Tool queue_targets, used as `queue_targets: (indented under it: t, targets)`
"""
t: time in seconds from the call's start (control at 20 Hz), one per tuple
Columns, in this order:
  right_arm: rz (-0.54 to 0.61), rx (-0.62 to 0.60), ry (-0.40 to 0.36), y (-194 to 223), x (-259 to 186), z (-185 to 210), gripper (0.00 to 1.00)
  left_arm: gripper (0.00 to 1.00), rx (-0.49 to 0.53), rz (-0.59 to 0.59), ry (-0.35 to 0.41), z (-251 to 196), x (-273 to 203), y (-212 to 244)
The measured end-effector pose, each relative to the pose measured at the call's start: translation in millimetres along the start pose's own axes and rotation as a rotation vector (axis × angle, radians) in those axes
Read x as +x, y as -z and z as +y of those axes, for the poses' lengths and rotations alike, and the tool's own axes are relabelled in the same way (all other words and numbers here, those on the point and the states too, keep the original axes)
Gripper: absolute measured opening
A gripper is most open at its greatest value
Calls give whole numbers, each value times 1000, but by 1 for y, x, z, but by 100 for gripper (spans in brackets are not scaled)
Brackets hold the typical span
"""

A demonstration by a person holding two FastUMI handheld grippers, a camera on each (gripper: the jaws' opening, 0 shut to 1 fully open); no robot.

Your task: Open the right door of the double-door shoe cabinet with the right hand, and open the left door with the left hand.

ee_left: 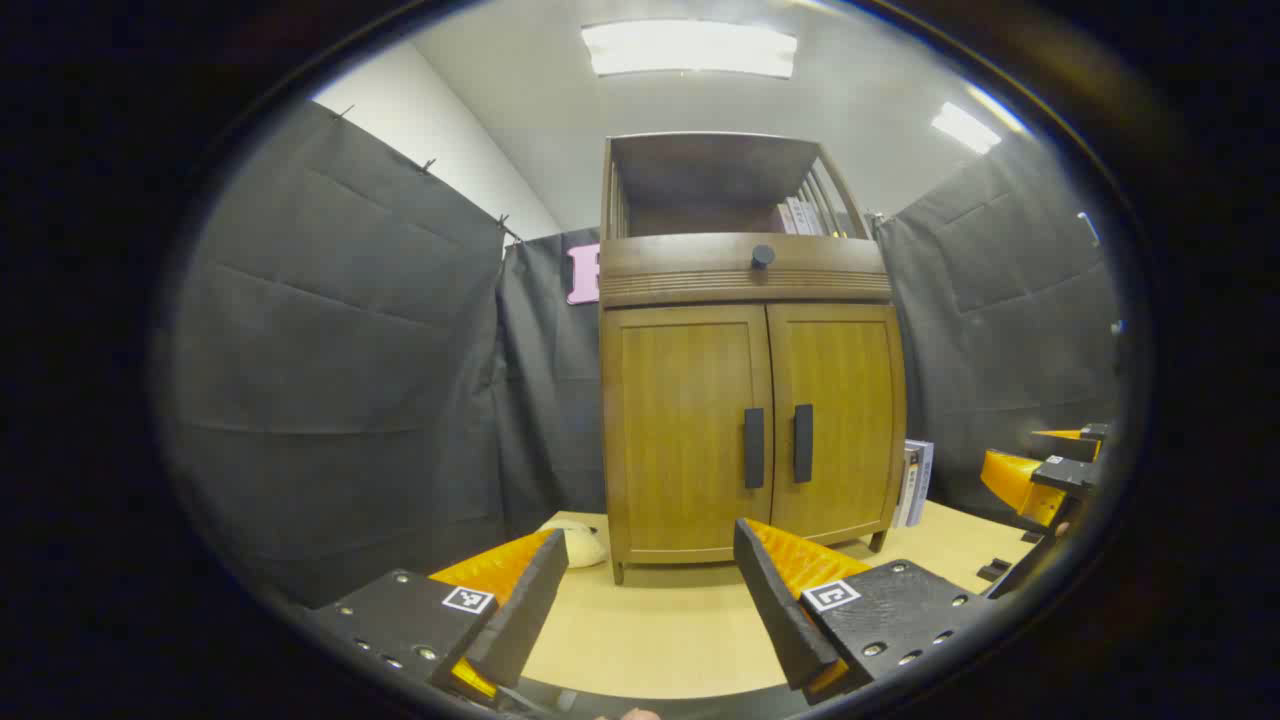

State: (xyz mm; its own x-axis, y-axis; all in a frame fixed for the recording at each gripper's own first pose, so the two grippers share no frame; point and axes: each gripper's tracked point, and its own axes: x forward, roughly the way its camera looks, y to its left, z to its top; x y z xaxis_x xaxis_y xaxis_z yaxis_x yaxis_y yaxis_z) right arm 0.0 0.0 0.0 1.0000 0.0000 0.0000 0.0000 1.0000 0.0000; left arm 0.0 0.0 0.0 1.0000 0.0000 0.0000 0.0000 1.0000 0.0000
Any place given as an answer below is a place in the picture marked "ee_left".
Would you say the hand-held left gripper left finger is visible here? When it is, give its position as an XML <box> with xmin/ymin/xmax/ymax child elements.
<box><xmin>300</xmin><ymin>528</ymin><xmax>570</xmax><ymax>706</ymax></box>

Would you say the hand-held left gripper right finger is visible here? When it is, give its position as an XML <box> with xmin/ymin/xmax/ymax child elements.
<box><xmin>733</xmin><ymin>517</ymin><xmax>993</xmax><ymax>704</ymax></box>

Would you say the wooden cabinet door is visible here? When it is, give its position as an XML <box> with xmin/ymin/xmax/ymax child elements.
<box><xmin>767</xmin><ymin>303</ymin><xmax>906</xmax><ymax>546</ymax></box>
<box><xmin>603</xmin><ymin>305</ymin><xmax>773</xmax><ymax>566</ymax></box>

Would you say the wooden double-door shoe cabinet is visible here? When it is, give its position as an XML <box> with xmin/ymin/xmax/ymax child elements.
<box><xmin>598</xmin><ymin>132</ymin><xmax>908</xmax><ymax>586</ymax></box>

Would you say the wooden cabinet drawer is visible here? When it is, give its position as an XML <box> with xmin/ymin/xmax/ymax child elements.
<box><xmin>600</xmin><ymin>235</ymin><xmax>891</xmax><ymax>307</ymax></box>

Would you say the cream round soft object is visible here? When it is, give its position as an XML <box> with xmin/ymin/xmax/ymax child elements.
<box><xmin>540</xmin><ymin>518</ymin><xmax>609</xmax><ymax>569</ymax></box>

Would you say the black backdrop cloth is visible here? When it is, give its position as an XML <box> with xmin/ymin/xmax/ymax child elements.
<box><xmin>160</xmin><ymin>100</ymin><xmax>1126</xmax><ymax>606</ymax></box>

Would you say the small ceiling light panel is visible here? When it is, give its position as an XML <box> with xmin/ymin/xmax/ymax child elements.
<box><xmin>932</xmin><ymin>102</ymin><xmax>1002</xmax><ymax>154</ymax></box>

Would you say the large ceiling light panel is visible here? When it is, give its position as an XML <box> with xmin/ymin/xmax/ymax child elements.
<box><xmin>582</xmin><ymin>20</ymin><xmax>798</xmax><ymax>79</ymax></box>

